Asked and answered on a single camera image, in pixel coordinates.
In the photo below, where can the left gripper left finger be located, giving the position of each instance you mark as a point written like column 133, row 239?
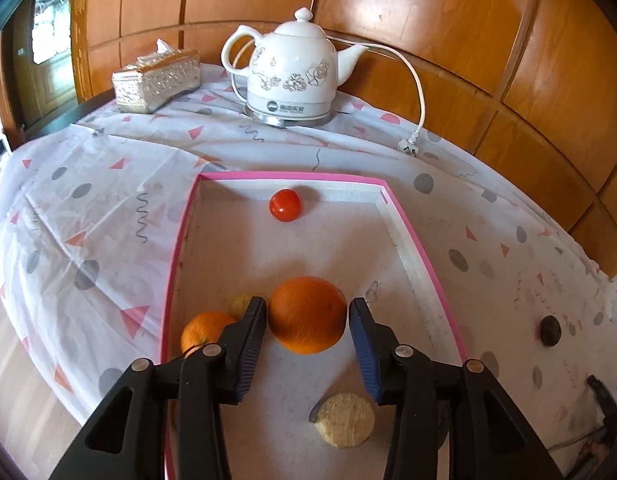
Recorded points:
column 125, row 437

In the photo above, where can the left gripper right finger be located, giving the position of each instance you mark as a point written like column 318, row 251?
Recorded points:
column 489, row 436

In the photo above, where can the large orange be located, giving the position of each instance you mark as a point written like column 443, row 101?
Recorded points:
column 307, row 315

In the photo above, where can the beige round sponge cake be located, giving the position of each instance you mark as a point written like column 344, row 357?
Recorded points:
column 344, row 420

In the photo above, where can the dark brown round fruit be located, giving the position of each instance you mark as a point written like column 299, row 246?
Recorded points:
column 550, row 331

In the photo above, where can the small orange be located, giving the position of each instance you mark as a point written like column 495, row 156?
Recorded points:
column 204, row 328

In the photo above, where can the small yellow fruit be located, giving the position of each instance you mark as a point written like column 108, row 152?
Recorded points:
column 238, row 306

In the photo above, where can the pink-edged white tray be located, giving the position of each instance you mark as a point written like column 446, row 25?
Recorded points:
column 352, row 233

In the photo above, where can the white patterned tablecloth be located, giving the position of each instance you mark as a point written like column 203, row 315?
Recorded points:
column 90, row 217

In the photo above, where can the red tomato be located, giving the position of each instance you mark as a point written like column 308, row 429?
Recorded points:
column 286, row 205

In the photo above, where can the kettle metal base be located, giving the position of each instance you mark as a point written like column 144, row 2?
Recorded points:
column 286, row 122

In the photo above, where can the silver tissue box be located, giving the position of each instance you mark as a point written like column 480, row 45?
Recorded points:
column 154, row 79

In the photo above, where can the white ceramic electric kettle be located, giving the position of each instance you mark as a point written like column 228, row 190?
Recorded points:
column 295, row 70

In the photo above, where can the black cable plug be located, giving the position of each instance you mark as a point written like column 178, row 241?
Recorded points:
column 602, row 395

